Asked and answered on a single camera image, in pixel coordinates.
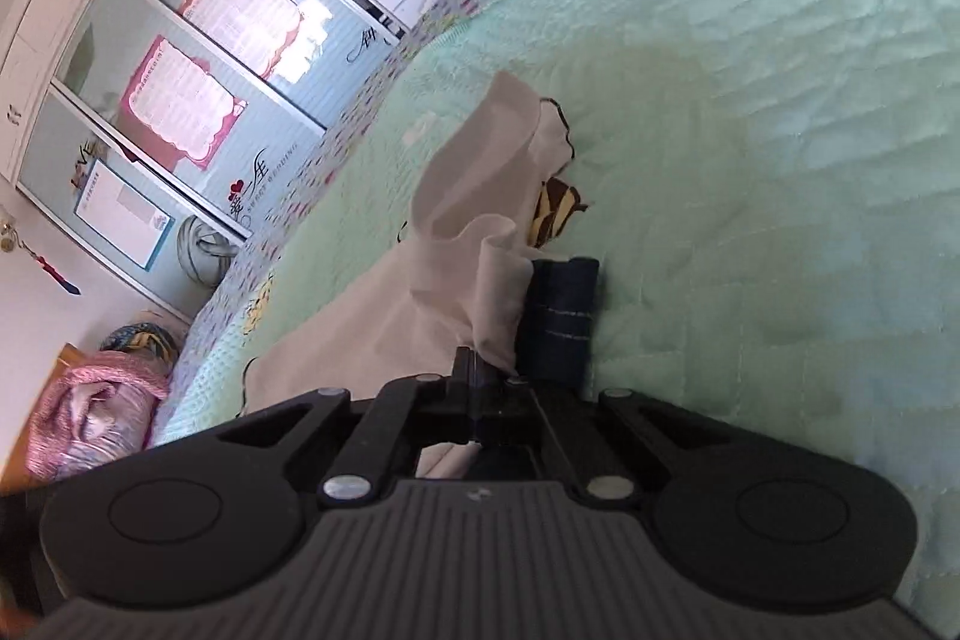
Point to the blue yellow patterned pillow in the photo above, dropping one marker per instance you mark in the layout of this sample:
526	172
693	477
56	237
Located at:
142	344

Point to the pink bordered paper notice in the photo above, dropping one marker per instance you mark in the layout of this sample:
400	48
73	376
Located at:
184	104
240	14

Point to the blue bordered paper notice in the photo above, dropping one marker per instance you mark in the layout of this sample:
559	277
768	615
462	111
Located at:
120	212

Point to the purple floral bed sheet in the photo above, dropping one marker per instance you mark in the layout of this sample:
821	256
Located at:
352	123

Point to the green quilted bee blanket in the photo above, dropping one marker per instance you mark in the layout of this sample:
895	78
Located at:
750	160

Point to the sliding door wardrobe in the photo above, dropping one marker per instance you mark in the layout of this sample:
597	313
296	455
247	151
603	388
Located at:
225	108

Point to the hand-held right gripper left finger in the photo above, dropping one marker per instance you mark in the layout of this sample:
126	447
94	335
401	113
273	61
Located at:
463	385

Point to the white shirt with navy trim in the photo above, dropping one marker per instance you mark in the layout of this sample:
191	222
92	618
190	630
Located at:
420	302

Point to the tassel wall ornament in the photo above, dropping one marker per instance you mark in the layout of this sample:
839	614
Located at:
45	269

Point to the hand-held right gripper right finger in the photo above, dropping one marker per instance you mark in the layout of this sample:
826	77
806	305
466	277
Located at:
495	407

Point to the wooden headboard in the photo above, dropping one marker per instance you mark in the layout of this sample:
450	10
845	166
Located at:
37	400

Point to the pink folded quilt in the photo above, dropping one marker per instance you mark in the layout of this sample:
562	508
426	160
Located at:
97	415

